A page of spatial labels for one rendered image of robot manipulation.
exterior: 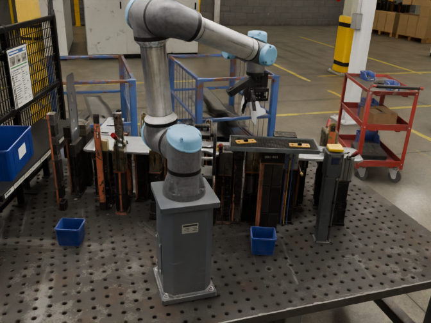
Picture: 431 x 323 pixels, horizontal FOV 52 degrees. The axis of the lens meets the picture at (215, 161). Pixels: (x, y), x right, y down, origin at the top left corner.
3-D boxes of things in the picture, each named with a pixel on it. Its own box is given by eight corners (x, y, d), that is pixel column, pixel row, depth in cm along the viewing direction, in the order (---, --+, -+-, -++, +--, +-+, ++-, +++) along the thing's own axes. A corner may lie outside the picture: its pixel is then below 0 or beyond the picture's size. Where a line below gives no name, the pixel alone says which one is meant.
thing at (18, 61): (34, 100, 238) (26, 41, 225) (15, 112, 217) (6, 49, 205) (30, 100, 238) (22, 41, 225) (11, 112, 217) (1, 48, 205)
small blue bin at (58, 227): (87, 235, 199) (85, 218, 196) (80, 248, 190) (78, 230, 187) (63, 234, 199) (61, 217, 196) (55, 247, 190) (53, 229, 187)
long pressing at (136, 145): (353, 147, 233) (354, 144, 232) (365, 164, 212) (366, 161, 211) (93, 136, 235) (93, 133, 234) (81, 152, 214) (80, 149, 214)
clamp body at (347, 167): (342, 216, 223) (353, 150, 209) (347, 227, 213) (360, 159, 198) (322, 215, 223) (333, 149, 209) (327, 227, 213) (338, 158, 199)
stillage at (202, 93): (168, 134, 527) (167, 54, 489) (231, 129, 550) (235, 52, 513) (195, 176, 422) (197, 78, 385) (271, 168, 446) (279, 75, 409)
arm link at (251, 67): (250, 62, 169) (243, 58, 176) (249, 74, 171) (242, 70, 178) (268, 61, 171) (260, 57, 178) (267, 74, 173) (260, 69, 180)
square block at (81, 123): (95, 180, 251) (90, 120, 237) (91, 186, 244) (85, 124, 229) (81, 179, 251) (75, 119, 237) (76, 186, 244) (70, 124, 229)
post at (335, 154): (328, 235, 206) (341, 148, 189) (331, 244, 199) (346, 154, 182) (311, 234, 206) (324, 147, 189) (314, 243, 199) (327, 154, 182)
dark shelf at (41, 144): (79, 125, 246) (78, 120, 245) (2, 202, 164) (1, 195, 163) (40, 123, 247) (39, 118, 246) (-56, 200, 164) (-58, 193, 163)
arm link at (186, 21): (171, -8, 121) (283, 42, 154) (151, -10, 129) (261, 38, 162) (160, 34, 123) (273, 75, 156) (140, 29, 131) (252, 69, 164)
